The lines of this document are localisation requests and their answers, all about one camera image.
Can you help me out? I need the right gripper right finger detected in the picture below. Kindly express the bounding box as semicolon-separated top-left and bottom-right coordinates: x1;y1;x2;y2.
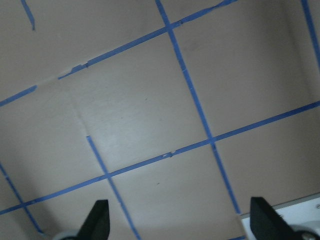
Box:
250;197;302;240

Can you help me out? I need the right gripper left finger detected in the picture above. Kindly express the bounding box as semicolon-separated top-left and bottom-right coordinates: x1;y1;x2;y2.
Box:
76;199;111;240

